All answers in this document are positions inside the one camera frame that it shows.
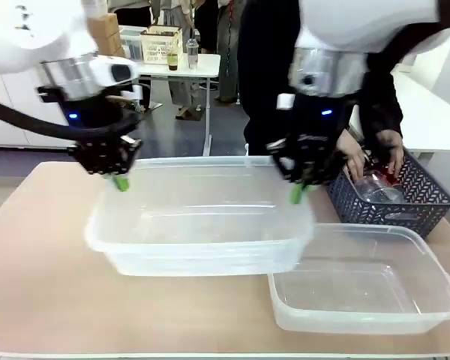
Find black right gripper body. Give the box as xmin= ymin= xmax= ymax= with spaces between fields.
xmin=286 ymin=97 xmax=348 ymax=146

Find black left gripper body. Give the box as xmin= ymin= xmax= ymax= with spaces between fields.
xmin=59 ymin=95 xmax=140 ymax=146

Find clear plastic bottle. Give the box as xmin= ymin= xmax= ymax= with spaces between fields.
xmin=354 ymin=170 xmax=407 ymax=206

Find large clear plastic tub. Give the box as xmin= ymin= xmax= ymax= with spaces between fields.
xmin=84 ymin=155 xmax=316 ymax=278

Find small clear plastic tub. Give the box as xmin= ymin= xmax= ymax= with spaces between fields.
xmin=268 ymin=223 xmax=450 ymax=335

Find person left forearm black sleeve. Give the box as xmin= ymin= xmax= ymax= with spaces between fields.
xmin=359 ymin=33 xmax=404 ymax=142

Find dark grey woven plastic basket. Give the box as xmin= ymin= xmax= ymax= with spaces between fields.
xmin=324 ymin=147 xmax=450 ymax=240

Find person right hand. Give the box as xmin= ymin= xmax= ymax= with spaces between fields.
xmin=337 ymin=129 xmax=368 ymax=181

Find person left hand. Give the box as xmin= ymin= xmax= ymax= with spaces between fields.
xmin=378 ymin=130 xmax=405 ymax=177

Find person torso in black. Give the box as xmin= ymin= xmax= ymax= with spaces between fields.
xmin=236 ymin=0 xmax=361 ymax=157

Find white cabinet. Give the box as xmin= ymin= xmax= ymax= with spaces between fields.
xmin=0 ymin=73 xmax=71 ymax=148

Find clear storage box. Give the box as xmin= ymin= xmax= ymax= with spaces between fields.
xmin=118 ymin=25 xmax=146 ymax=62

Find stacked cardboard boxes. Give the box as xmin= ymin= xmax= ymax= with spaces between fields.
xmin=86 ymin=13 xmax=126 ymax=59

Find bystander in grey clothes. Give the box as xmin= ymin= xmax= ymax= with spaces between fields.
xmin=159 ymin=0 xmax=202 ymax=121

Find cream plastic crate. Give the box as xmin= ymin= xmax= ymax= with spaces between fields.
xmin=139 ymin=25 xmax=184 ymax=66

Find white folding table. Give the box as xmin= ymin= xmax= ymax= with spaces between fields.
xmin=134 ymin=53 xmax=222 ymax=157

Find bystander in dark clothes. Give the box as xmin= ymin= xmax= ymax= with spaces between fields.
xmin=194 ymin=0 xmax=242 ymax=107

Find clear plastic cup with lid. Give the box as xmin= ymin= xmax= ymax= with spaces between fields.
xmin=186 ymin=37 xmax=200 ymax=71

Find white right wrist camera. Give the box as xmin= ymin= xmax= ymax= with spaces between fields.
xmin=277 ymin=93 xmax=296 ymax=111

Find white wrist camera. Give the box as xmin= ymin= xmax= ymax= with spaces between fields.
xmin=91 ymin=55 xmax=146 ymax=102
xmin=277 ymin=93 xmax=296 ymax=111

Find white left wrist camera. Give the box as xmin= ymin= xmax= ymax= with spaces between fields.
xmin=91 ymin=55 xmax=146 ymax=102

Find black sleeved left arm cable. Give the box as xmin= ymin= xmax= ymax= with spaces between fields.
xmin=0 ymin=96 xmax=140 ymax=143

